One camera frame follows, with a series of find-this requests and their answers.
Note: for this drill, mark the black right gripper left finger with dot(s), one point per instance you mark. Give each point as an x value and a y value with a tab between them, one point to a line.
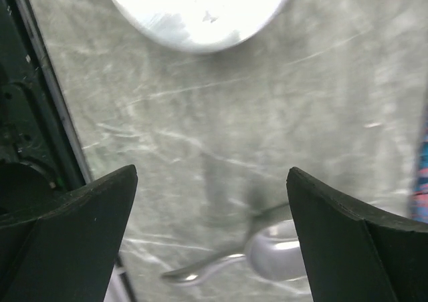
61	246

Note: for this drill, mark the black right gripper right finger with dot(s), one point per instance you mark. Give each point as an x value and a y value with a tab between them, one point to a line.
354	251

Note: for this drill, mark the metal scoop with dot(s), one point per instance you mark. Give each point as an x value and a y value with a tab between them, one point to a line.
271	250

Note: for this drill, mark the clear round lid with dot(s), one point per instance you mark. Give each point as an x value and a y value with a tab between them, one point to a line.
199	26

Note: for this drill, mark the patterned cloth placemat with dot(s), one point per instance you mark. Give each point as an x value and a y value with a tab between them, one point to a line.
418	197

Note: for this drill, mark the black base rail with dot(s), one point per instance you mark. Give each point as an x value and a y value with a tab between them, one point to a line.
42	163

